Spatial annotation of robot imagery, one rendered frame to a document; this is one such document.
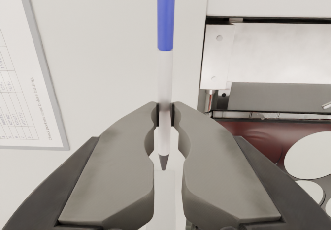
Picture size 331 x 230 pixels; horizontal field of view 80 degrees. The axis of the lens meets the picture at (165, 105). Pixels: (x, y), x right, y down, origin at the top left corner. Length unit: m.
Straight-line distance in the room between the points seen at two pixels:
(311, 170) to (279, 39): 0.23
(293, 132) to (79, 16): 0.32
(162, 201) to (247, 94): 0.24
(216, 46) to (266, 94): 0.18
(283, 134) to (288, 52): 0.12
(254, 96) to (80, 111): 0.29
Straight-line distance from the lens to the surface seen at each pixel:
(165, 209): 0.23
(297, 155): 0.39
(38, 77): 0.23
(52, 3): 0.21
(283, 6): 0.21
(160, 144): 0.16
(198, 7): 0.19
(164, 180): 0.26
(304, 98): 0.44
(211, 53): 0.25
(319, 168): 0.43
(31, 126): 0.27
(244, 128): 0.32
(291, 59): 0.32
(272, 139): 0.35
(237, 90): 0.38
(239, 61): 0.30
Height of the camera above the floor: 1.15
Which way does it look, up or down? 62 degrees down
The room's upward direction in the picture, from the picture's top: 177 degrees counter-clockwise
